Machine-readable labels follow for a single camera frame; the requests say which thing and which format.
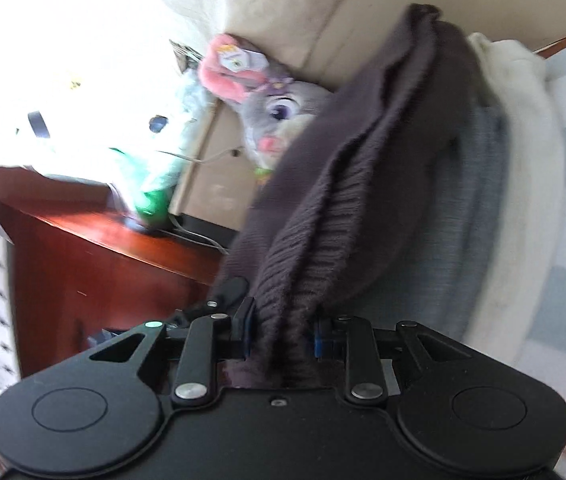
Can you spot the grey rabbit plush toy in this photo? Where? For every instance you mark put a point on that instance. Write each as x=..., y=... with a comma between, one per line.
x=288, y=105

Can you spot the dark brown knitted sweater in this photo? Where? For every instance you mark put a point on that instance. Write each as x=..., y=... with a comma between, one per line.
x=363, y=160

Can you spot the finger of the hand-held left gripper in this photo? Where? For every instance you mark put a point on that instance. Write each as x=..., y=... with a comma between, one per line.
x=230, y=291

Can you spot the green plastic bottle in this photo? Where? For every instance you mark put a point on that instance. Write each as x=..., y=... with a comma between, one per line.
x=153, y=205

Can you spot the grey folded garment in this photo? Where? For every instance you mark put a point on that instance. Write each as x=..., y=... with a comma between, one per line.
x=478, y=185

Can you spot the white folded garment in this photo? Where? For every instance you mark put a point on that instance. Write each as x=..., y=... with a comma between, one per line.
x=533, y=160

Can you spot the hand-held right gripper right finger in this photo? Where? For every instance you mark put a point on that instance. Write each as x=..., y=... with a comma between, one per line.
x=319, y=340

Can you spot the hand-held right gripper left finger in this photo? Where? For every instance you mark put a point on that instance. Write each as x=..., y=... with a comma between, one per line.
x=243, y=330

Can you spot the red-brown wooden nightstand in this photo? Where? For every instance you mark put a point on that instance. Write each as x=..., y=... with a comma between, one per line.
x=88, y=260

